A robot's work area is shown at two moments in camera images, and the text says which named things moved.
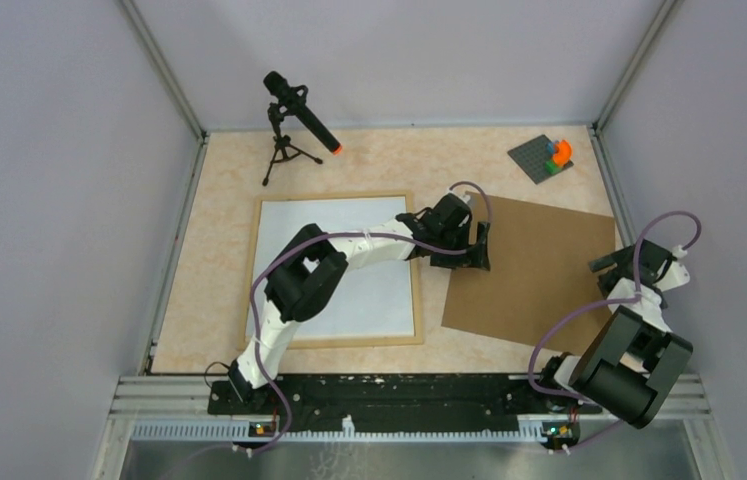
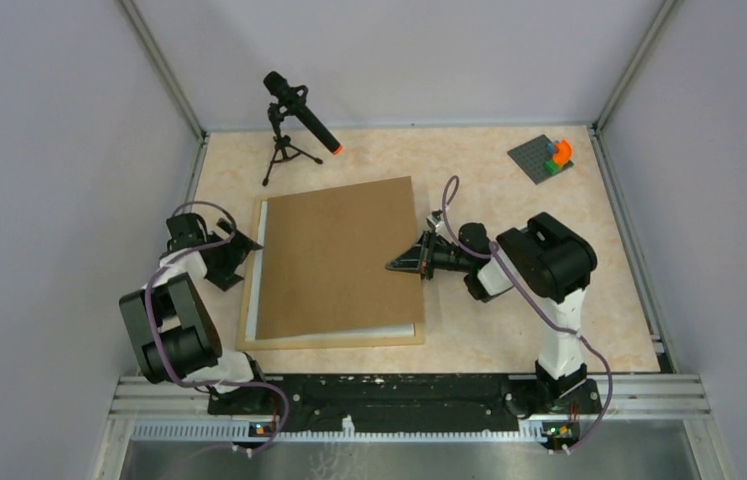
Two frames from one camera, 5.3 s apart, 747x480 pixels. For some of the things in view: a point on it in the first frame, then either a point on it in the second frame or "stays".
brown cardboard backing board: x=539 y=267 → x=324 y=262
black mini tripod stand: x=284 y=150 stays
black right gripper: x=611 y=261 → x=419 y=258
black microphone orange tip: x=294 y=97 stays
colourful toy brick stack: x=561 y=154 stays
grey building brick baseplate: x=532 y=156 stays
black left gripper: x=476 y=259 → x=225 y=276
